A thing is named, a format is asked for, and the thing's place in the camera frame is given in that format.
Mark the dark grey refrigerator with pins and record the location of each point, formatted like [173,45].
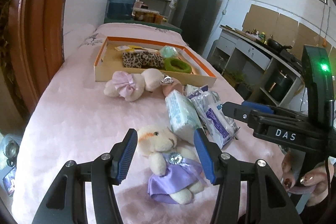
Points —
[197,16]

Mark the green table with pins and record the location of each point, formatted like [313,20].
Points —
[173,28]

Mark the green tissue pack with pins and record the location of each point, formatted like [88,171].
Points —
[181,113]

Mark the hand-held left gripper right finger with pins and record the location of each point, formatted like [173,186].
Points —
[204,158]

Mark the brown wooden door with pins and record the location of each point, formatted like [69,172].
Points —
[39,29]

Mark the person's right hand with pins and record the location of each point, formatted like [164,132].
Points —
[313,179]

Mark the clear cotton packet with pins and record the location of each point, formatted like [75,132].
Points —
[202,98]

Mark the mint green sponge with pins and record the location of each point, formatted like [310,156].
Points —
[169,52]

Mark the grey kitchen counter cabinet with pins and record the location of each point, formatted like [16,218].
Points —
[246,50]

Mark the black stock pot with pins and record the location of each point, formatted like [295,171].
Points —
[278,86]

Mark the plush bear with pink bow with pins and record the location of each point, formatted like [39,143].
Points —
[126,85]

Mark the potted plant box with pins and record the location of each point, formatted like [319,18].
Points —
[244,90]
[235,79]

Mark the black wok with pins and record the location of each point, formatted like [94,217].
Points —
[275,45]

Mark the blue water jug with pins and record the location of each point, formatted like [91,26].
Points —
[122,3]

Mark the amber food jar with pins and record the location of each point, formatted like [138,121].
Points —
[148,18]
[138,16]
[160,19]

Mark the leopard print pouch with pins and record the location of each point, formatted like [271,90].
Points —
[141,60]

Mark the green fuzzy scrunchie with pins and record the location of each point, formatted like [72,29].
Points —
[168,65]

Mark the cardboard wall panels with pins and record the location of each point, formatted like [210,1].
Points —
[262,19]

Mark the orange rimmed cardboard box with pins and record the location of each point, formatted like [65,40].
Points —
[110,74]

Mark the white purple plastic packet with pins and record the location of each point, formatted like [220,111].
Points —
[218,124]

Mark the pink makeup sponge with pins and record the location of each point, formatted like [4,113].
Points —
[173,89]

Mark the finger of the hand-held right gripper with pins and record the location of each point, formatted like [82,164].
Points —
[239,112]
[258,108]

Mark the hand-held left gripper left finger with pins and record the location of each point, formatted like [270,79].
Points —
[127,155]

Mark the yellow white packet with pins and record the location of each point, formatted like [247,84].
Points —
[128,48]

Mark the pink lidded container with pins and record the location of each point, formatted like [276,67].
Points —
[138,4]

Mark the black gas stove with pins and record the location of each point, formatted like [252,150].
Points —
[292,61]

